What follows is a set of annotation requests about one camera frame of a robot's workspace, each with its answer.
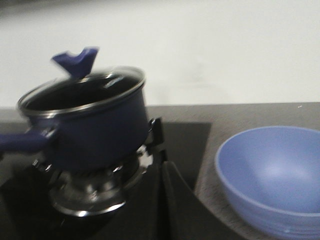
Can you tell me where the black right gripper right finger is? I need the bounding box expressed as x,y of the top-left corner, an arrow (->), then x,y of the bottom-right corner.
161,161 -> 270,240

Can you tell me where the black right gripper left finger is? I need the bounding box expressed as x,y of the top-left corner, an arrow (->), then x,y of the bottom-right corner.
94,164 -> 161,240

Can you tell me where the light blue bowl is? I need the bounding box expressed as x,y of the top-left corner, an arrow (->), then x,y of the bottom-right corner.
215,126 -> 320,240

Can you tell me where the glass lid with blue knob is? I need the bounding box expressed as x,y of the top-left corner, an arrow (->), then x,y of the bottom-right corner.
17,46 -> 146,118

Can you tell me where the black metal pot support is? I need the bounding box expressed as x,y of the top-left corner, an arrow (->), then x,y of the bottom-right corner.
32,117 -> 165,218

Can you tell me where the dark blue cooking pot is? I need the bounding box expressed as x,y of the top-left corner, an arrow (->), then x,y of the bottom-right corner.
0,66 -> 151,173

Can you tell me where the black glass stove top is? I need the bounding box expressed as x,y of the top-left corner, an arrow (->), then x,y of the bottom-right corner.
0,122 -> 211,240

